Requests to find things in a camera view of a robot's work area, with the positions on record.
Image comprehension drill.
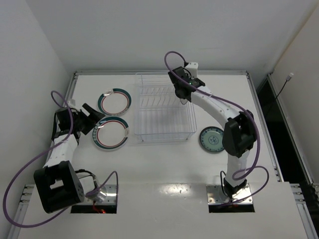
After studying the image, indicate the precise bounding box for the blue patterned green plate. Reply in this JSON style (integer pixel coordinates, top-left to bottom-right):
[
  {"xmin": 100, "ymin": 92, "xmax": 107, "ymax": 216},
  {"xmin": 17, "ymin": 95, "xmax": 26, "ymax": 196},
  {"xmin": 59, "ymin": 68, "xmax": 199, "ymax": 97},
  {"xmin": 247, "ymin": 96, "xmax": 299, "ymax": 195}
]
[{"xmin": 199, "ymin": 126, "xmax": 224, "ymax": 153}]

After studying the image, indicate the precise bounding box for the metal base plate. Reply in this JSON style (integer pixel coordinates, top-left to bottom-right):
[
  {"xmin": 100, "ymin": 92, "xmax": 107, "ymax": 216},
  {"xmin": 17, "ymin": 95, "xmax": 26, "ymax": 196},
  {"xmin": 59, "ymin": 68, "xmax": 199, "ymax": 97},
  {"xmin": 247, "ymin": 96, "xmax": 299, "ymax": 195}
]
[
  {"xmin": 86, "ymin": 185, "xmax": 117, "ymax": 206},
  {"xmin": 206, "ymin": 184, "xmax": 253, "ymax": 205}
]

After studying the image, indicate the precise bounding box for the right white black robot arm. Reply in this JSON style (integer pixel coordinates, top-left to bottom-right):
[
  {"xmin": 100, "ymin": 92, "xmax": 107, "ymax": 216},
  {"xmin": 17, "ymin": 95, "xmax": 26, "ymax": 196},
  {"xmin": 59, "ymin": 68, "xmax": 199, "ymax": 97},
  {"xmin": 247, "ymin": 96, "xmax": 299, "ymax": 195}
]
[{"xmin": 168, "ymin": 67, "xmax": 257, "ymax": 198}]

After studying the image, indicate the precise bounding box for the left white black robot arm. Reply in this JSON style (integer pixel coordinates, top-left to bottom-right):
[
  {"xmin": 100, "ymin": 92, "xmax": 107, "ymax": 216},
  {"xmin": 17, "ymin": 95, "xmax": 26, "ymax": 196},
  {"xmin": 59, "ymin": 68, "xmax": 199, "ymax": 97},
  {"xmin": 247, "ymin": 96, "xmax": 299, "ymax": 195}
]
[{"xmin": 33, "ymin": 103, "xmax": 104, "ymax": 213}]

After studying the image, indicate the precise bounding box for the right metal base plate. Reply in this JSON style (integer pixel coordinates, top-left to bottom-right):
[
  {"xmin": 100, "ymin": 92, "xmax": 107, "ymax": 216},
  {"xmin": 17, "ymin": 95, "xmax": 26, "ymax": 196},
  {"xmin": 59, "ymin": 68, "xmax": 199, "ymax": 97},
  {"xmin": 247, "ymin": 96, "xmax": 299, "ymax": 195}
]
[{"xmin": 206, "ymin": 184, "xmax": 253, "ymax": 205}]

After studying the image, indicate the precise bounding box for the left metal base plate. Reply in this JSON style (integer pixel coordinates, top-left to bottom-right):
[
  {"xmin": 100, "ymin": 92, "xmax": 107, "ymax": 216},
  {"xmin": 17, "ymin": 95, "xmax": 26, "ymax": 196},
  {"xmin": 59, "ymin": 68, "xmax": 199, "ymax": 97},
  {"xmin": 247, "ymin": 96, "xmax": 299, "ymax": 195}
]
[{"xmin": 86, "ymin": 185, "xmax": 117, "ymax": 206}]

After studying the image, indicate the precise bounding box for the green red rimmed plate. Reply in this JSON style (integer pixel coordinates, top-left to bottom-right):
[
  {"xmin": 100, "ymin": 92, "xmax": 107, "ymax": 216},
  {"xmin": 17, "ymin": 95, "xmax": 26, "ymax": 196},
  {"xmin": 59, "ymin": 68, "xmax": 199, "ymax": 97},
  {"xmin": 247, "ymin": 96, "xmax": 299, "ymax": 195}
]
[
  {"xmin": 97, "ymin": 88, "xmax": 132, "ymax": 117},
  {"xmin": 92, "ymin": 117, "xmax": 130, "ymax": 151}
]

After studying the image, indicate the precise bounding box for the white wire dish rack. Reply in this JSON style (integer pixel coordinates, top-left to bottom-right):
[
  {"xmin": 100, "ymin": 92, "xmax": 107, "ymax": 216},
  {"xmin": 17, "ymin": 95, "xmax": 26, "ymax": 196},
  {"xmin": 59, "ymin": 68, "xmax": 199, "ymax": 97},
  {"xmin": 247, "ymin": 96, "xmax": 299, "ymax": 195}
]
[{"xmin": 134, "ymin": 72, "xmax": 197, "ymax": 143}]

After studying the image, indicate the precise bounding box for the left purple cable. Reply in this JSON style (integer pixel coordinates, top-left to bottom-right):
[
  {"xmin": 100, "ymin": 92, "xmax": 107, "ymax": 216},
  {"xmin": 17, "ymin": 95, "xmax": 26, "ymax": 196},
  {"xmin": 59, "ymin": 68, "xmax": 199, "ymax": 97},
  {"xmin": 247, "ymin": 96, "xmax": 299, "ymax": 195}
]
[{"xmin": 2, "ymin": 90, "xmax": 118, "ymax": 228}]

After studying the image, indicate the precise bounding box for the black wall cable white plug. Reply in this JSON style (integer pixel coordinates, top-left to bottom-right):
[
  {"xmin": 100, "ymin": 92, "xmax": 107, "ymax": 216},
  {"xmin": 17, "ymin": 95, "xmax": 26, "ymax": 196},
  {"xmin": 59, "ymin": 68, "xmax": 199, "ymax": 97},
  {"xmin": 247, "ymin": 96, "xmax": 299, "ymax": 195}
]
[{"xmin": 265, "ymin": 73, "xmax": 294, "ymax": 118}]

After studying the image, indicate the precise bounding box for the white plate with dark rim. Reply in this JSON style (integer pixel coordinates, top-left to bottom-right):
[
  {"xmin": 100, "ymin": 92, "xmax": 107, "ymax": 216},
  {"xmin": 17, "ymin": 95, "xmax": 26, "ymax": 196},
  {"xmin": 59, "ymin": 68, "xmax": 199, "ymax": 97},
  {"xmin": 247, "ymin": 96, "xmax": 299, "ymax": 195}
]
[{"xmin": 180, "ymin": 99, "xmax": 188, "ymax": 105}]

